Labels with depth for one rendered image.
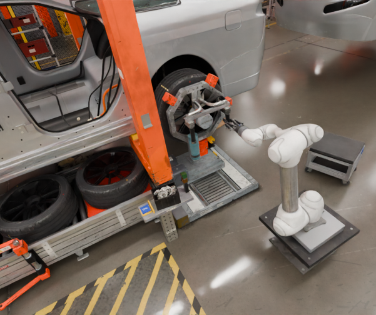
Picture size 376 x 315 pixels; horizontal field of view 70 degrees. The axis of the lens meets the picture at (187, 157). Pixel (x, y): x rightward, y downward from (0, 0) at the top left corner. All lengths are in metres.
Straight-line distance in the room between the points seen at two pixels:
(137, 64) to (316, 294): 1.98
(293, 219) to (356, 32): 2.99
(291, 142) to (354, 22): 2.91
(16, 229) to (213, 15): 2.32
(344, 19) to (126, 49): 3.13
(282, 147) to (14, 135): 1.91
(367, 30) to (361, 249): 2.77
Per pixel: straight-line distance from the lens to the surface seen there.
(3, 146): 2.49
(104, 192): 2.43
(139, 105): 1.85
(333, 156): 2.86
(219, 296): 2.26
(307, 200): 2.00
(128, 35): 1.72
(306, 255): 2.12
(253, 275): 2.33
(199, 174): 2.84
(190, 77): 2.36
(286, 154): 1.52
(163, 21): 2.36
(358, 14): 4.25
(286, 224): 1.91
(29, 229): 2.53
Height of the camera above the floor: 2.07
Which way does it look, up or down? 39 degrees down
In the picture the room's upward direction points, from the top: 10 degrees counter-clockwise
